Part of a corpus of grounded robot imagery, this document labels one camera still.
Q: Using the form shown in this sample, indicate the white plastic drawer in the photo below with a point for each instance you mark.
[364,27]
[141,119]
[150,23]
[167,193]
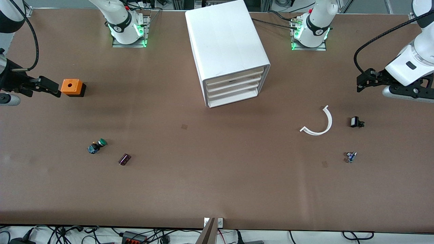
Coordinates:
[234,96]
[234,83]
[234,89]

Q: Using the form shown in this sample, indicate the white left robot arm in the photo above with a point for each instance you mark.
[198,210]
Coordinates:
[315,20]

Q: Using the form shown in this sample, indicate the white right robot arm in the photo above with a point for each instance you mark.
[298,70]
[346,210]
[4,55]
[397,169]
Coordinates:
[118,20]

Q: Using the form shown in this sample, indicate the white plastic drawer cabinet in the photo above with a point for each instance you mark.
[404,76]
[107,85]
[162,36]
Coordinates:
[223,37]

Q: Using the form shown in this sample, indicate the white curved plastic strip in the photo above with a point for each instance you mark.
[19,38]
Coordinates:
[327,127]

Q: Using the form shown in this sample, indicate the metal base mounting plate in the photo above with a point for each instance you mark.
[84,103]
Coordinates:
[129,44]
[308,48]

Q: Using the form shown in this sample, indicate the small blue electronic component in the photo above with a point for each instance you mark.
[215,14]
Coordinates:
[350,157]

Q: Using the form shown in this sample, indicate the dark red rectangular component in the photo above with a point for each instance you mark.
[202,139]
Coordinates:
[124,159]

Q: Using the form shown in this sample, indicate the black power adapter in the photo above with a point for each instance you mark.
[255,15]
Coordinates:
[20,241]

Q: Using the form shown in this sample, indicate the black red power strip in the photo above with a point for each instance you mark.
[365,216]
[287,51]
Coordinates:
[132,239]

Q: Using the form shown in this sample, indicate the black plug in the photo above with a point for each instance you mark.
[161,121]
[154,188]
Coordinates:
[239,237]

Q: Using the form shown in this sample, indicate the orange black button enclosure box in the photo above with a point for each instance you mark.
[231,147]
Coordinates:
[71,86]

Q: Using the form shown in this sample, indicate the small black switch block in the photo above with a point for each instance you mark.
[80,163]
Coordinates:
[355,122]

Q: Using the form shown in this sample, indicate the aluminium frame profile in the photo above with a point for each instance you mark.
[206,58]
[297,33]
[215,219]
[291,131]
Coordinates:
[345,5]
[28,12]

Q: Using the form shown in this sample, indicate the green push button switch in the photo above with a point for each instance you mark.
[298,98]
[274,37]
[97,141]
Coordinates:
[96,146]

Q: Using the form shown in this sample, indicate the grey wedge-shaped post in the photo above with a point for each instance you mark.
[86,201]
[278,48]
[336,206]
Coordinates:
[207,235]

